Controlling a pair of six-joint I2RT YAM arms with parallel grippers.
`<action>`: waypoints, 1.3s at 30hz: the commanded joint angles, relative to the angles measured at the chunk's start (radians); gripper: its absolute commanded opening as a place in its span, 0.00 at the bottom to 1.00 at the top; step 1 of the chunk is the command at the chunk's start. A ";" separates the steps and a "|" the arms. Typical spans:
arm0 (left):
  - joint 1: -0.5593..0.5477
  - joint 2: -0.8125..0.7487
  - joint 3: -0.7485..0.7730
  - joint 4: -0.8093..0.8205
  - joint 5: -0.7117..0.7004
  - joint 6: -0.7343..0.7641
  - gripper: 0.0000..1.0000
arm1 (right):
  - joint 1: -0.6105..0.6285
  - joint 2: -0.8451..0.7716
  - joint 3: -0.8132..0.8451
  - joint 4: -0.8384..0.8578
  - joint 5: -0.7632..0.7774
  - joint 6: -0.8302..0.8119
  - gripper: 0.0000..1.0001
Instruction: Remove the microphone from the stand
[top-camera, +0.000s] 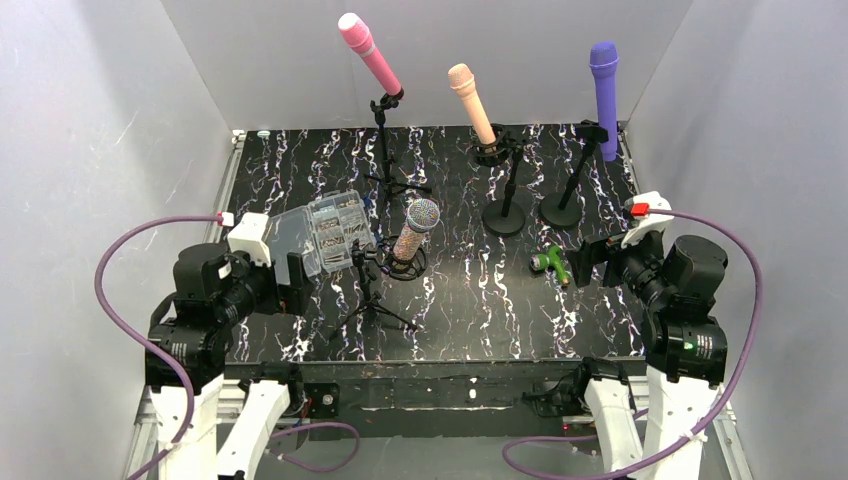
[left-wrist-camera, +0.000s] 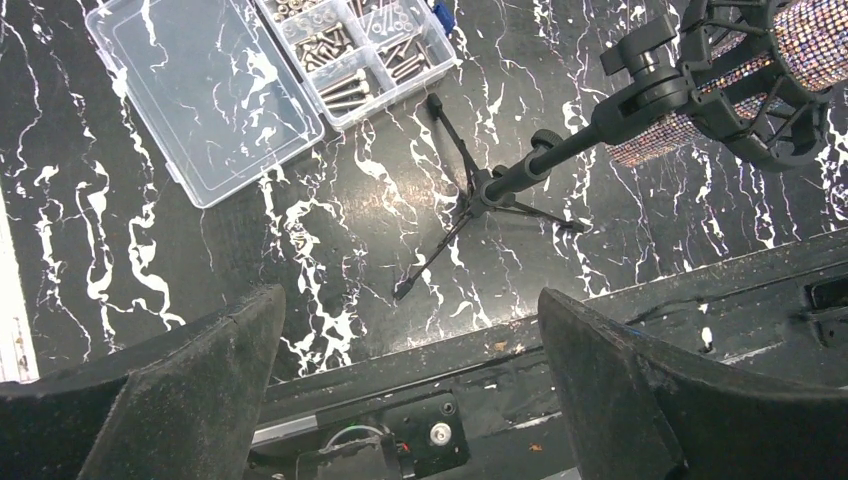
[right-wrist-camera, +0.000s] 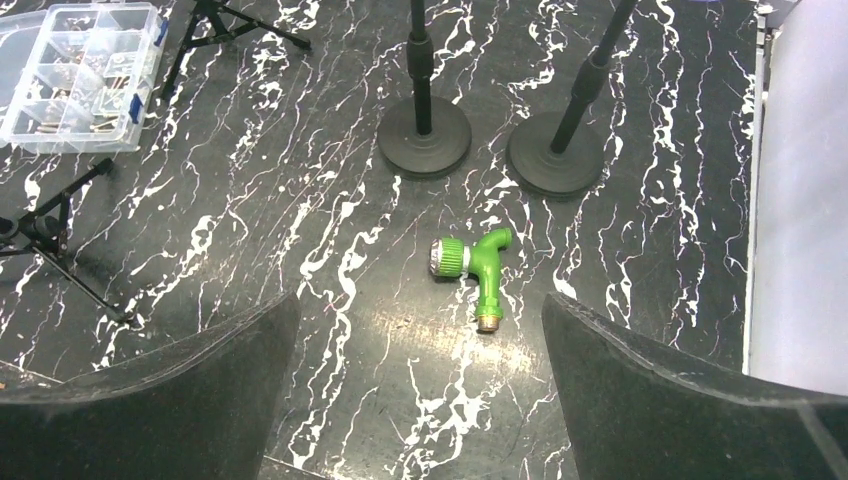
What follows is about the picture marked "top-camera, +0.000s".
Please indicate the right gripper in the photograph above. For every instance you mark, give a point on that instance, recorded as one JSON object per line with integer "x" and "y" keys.
{"x": 597, "y": 258}

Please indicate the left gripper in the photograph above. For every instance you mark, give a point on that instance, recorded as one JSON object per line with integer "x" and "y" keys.
{"x": 287, "y": 283}

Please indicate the small black shock-mount tripod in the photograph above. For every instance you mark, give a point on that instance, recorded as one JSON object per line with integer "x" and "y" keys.
{"x": 372, "y": 265}

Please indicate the rhinestone glitter microphone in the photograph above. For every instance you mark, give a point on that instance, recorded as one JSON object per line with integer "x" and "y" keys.
{"x": 422, "y": 216}

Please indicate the tall black tripod stand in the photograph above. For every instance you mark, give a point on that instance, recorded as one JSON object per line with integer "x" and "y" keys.
{"x": 389, "y": 184}

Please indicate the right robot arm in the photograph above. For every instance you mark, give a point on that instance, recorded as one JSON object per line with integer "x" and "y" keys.
{"x": 685, "y": 352}

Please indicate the black round-base clip stand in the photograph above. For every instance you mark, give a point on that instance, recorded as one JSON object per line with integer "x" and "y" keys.
{"x": 562, "y": 211}

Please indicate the purple microphone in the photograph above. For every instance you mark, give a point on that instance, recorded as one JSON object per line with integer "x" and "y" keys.
{"x": 603, "y": 61}

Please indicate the peach microphone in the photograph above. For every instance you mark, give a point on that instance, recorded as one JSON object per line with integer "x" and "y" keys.
{"x": 462, "y": 82}

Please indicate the pink microphone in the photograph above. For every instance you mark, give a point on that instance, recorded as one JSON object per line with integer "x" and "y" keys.
{"x": 357, "y": 35}

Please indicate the green plastic tool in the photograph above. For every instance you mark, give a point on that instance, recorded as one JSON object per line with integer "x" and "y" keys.
{"x": 552, "y": 260}

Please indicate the clear plastic screw box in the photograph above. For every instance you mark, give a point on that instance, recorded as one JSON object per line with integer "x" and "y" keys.
{"x": 321, "y": 232}

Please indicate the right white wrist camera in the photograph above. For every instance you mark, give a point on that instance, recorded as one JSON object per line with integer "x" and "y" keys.
{"x": 650, "y": 211}

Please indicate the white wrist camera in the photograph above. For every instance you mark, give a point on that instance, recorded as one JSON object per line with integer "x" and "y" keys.
{"x": 650, "y": 211}
{"x": 248, "y": 236}

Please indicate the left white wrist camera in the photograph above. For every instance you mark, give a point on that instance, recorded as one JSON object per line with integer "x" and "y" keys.
{"x": 248, "y": 236}

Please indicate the black round-base shock-mount stand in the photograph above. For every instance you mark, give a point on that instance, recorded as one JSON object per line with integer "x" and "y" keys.
{"x": 502, "y": 217}

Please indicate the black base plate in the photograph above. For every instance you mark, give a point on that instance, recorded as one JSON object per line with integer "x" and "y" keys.
{"x": 427, "y": 399}

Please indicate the aluminium frame rail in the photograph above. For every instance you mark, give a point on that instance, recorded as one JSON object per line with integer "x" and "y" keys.
{"x": 145, "y": 444}

